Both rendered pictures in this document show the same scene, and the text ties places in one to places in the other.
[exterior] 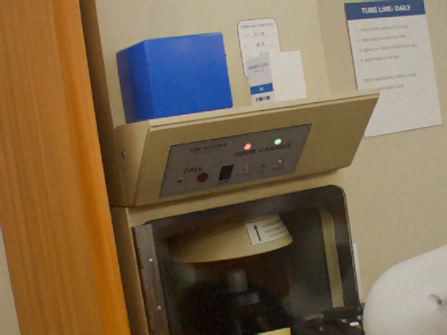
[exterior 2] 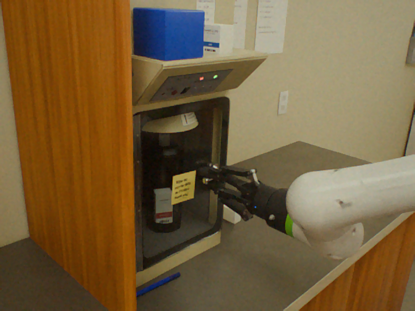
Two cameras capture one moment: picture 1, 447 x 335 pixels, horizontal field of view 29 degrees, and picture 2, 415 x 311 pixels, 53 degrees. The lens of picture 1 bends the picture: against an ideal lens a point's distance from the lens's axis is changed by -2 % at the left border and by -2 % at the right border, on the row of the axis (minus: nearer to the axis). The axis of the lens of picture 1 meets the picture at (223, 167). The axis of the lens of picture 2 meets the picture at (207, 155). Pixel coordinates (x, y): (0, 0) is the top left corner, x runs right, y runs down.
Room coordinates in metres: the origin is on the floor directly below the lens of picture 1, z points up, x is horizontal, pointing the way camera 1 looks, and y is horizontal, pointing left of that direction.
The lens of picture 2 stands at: (0.20, 0.25, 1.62)
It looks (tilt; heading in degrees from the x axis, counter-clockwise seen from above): 21 degrees down; 340
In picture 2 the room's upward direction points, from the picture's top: 3 degrees clockwise
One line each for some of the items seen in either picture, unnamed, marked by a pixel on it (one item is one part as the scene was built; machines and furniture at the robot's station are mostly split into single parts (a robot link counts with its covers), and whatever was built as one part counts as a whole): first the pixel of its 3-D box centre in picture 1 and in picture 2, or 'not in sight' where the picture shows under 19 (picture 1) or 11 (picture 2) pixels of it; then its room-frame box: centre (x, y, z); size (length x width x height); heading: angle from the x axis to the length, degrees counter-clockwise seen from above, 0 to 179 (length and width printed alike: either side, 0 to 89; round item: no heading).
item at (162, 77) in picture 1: (172, 78); (168, 33); (1.03, 0.04, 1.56); 0.10 x 0.10 x 0.09; 26
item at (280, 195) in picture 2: not in sight; (287, 210); (0.90, -0.19, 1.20); 0.12 x 0.06 x 0.09; 116
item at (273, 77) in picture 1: (275, 78); (217, 38); (1.09, -0.08, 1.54); 0.05 x 0.05 x 0.06; 33
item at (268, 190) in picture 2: not in sight; (259, 199); (0.96, -0.15, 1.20); 0.09 x 0.07 x 0.08; 26
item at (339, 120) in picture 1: (255, 146); (202, 76); (1.07, -0.04, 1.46); 0.32 x 0.12 x 0.10; 116
